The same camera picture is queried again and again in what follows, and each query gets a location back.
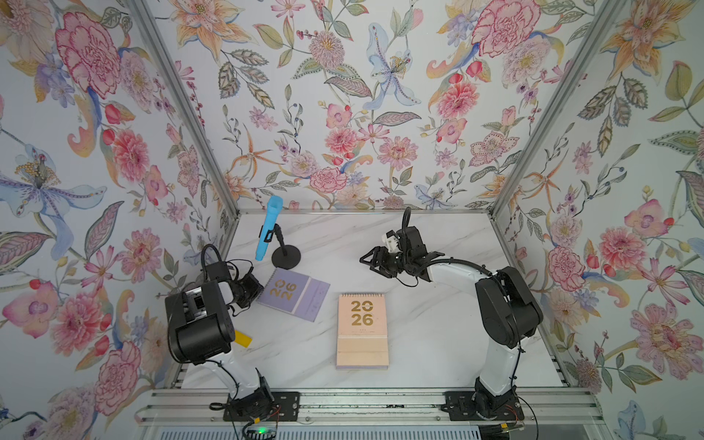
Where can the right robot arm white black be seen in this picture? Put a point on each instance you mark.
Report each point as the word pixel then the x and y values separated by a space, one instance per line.
pixel 509 312

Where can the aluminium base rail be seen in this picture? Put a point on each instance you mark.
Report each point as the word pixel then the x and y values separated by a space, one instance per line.
pixel 392 406

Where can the yellow block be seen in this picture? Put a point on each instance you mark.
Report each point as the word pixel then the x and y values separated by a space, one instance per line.
pixel 242 339

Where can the peach calendar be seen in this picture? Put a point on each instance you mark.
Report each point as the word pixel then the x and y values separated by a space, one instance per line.
pixel 362 335

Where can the purple calendar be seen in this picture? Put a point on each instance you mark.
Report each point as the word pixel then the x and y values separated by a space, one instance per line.
pixel 294 294

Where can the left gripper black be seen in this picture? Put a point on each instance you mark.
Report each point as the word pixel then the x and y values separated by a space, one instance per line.
pixel 254 288

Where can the black microphone stand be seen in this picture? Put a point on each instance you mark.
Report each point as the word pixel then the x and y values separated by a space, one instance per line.
pixel 286 256

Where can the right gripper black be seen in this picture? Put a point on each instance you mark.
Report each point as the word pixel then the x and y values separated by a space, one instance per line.
pixel 378 251

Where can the blue microphone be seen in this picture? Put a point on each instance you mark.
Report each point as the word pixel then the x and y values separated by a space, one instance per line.
pixel 273 209

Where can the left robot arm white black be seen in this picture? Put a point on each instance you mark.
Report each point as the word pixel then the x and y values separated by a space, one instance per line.
pixel 200 332

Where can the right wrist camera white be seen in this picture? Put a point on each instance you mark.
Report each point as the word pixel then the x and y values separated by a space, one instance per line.
pixel 391 242

